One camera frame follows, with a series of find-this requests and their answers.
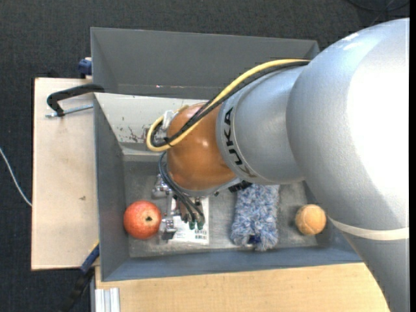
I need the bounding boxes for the grey metal bin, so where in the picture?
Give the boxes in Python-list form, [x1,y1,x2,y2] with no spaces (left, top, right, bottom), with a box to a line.
[90,27,362,283]

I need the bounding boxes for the orange ball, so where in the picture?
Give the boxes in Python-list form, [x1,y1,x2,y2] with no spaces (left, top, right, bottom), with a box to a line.
[294,203,328,237]

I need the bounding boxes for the blue and white fluffy cloth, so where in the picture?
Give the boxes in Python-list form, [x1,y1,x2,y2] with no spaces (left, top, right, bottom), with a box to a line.
[229,183,281,252]

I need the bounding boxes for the white packet with labels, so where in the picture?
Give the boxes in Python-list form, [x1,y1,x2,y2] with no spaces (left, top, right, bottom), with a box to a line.
[168,196,211,246]

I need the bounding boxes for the black cylinder on white bracket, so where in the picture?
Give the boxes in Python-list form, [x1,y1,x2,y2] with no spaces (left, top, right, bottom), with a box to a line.
[228,180,252,194]

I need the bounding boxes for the pale wood board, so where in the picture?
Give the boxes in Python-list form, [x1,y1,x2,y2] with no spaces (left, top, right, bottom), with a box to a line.
[31,77,100,271]

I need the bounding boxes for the red apple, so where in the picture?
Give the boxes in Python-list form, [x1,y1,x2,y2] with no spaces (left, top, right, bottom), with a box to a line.
[123,200,163,241]

